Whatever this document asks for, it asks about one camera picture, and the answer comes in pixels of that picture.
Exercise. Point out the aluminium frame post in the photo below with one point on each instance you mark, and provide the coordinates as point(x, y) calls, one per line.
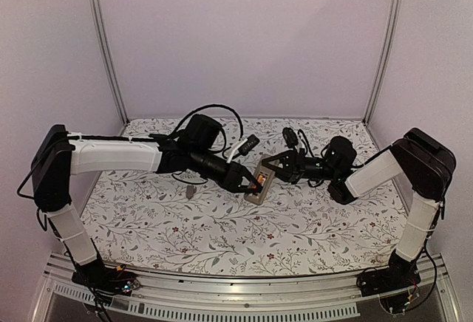
point(109, 67)
point(389, 37)

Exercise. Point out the left aluminium frame post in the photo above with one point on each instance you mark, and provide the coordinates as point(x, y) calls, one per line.
point(109, 67)

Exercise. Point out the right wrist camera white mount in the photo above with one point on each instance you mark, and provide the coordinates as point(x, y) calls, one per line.
point(292, 140)

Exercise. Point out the front aluminium rail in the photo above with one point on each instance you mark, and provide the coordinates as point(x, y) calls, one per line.
point(170, 296)

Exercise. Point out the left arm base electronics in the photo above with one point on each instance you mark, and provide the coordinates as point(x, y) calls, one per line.
point(106, 280)

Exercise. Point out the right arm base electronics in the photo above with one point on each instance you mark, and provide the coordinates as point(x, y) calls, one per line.
point(395, 290)

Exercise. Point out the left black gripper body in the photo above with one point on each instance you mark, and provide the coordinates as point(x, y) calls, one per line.
point(223, 179)

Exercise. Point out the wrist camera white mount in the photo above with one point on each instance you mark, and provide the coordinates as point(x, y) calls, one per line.
point(243, 147)
point(292, 140)

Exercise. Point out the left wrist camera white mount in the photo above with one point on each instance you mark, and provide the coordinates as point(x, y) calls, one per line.
point(243, 147)

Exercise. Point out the grey remote battery cover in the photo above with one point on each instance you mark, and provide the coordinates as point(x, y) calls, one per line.
point(190, 191)

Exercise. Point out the right aluminium frame post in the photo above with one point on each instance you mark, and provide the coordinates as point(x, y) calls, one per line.
point(389, 37)

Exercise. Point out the floral patterned table mat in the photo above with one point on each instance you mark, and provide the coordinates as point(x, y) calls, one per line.
point(145, 220)

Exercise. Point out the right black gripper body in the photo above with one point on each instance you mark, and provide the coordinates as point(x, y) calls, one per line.
point(293, 167)

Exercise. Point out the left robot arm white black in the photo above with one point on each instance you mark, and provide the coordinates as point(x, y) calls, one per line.
point(63, 154)

